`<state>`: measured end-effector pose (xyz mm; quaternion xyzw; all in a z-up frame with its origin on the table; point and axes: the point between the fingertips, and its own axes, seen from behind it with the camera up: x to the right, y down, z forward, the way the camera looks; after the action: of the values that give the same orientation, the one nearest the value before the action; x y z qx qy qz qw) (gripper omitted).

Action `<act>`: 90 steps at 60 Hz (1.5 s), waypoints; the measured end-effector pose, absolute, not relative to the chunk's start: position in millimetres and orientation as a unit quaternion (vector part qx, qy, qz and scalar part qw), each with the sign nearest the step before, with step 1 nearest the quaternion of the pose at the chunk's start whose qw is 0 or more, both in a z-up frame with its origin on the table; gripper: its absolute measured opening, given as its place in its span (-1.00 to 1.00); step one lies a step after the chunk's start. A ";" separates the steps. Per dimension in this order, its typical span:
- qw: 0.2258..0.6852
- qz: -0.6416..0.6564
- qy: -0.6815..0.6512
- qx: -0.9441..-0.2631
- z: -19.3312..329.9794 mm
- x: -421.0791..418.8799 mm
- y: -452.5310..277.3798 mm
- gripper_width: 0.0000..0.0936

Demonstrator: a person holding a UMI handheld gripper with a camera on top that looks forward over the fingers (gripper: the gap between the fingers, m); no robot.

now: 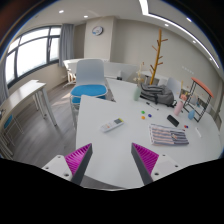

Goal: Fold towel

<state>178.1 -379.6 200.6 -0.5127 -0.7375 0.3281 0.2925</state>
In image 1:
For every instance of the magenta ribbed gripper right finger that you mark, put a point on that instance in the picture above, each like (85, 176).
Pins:
(145, 160)

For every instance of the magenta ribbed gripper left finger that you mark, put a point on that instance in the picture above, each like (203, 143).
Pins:
(77, 162)

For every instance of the striped folded towel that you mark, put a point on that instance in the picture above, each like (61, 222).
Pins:
(161, 135)

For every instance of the white remote control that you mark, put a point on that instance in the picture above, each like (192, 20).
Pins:
(111, 125)

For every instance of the black pen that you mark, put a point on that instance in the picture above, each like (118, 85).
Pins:
(152, 106)

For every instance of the white marker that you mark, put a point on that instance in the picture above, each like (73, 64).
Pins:
(198, 132)

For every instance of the pink cup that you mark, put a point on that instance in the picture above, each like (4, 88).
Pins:
(178, 108)

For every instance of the light blue cup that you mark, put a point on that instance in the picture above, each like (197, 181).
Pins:
(191, 114)

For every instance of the grey backpack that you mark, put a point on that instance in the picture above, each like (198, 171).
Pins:
(159, 94)

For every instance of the pale green vase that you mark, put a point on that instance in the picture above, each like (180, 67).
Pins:
(137, 93)

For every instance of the white side desk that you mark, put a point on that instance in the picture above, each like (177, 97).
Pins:
(29, 89)

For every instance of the white chair blue cushion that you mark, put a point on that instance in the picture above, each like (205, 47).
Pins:
(90, 81)

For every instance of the wooden coat rack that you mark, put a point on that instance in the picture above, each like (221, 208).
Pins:
(153, 68)

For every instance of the large window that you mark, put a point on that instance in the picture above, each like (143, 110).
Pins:
(31, 51)

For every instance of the grey curtain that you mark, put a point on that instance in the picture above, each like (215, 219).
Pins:
(66, 43)

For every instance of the black wire rack orange top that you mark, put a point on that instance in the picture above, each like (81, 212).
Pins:
(195, 101)

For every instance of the round wall clock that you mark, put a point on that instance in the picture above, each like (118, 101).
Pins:
(98, 30)

